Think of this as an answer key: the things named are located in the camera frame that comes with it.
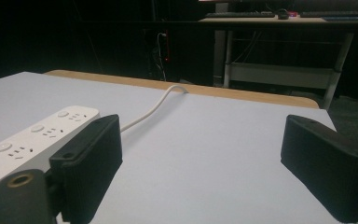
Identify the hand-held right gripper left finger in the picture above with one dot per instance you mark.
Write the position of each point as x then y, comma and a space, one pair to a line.
90, 168

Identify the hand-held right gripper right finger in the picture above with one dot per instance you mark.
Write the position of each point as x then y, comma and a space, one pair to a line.
329, 168

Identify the white power strip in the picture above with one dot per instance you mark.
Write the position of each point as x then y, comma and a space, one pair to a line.
28, 143

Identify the white table mat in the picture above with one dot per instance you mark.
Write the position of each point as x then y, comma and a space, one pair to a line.
199, 155

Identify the black computer mouse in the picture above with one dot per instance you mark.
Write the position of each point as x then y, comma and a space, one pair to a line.
282, 14

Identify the black keyboard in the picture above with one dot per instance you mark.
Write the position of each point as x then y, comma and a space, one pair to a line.
239, 14

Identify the background desk with metal frame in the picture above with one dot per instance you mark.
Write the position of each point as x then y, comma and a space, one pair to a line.
279, 62

